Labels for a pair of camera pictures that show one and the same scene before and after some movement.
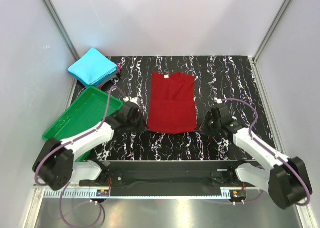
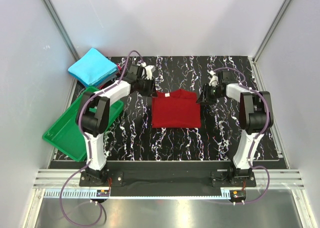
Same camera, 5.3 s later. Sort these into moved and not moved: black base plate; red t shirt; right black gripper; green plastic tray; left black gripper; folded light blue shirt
Moved: red t shirt; right black gripper; left black gripper
Not moved: folded light blue shirt; black base plate; green plastic tray
